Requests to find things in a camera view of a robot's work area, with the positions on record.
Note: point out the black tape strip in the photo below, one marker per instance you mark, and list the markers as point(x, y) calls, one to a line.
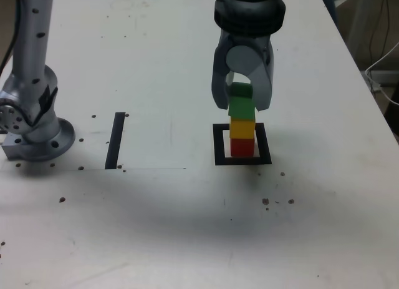
point(113, 142)

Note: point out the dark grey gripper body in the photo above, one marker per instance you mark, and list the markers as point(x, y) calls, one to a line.
point(249, 39)

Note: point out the black tape square outline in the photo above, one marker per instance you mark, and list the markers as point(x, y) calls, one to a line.
point(218, 145)

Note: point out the red cube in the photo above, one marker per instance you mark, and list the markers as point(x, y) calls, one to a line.
point(241, 147)

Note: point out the yellow cube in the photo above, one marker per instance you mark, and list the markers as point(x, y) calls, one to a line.
point(241, 128)

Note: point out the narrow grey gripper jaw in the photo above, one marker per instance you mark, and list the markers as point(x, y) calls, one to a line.
point(219, 83)

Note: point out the green cube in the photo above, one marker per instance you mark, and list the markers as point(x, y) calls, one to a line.
point(240, 106)

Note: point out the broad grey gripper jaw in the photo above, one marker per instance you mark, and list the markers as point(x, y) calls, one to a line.
point(265, 83)

